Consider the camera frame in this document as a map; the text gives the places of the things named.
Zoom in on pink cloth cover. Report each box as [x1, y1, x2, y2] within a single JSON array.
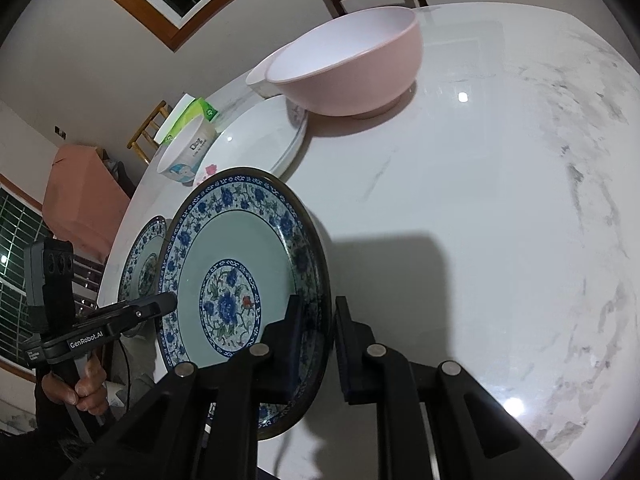
[[41, 144, 132, 263]]

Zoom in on blue floral ceramic plate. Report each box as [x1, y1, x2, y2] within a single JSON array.
[[118, 215, 167, 333], [156, 166, 332, 442]]

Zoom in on white bowl with rabbit print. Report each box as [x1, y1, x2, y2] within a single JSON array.
[[157, 119, 216, 186]]

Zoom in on wooden framed window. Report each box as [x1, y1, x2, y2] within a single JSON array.
[[0, 174, 56, 376], [65, 0, 301, 52]]

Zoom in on large pink bowl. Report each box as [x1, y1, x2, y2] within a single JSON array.
[[264, 6, 424, 120]]

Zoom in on plain white bowl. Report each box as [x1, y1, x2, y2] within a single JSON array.
[[245, 42, 291, 99]]

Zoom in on white plate with pink flowers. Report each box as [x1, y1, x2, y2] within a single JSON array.
[[192, 94, 309, 186]]

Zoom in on bamboo chair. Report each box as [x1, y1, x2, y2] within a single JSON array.
[[126, 100, 172, 163]]

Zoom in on person's left hand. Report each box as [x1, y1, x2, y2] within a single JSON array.
[[41, 354, 109, 415]]

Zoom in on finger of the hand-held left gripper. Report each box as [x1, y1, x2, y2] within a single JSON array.
[[75, 292, 179, 333]]

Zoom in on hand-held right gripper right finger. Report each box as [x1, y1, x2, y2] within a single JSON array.
[[334, 296, 576, 480]]

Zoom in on green tissue box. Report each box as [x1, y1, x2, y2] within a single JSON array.
[[155, 92, 219, 146]]

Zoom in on black cable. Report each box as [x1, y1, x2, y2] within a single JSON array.
[[118, 337, 135, 413]]

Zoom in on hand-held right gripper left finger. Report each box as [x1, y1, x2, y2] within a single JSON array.
[[65, 295, 306, 480]]

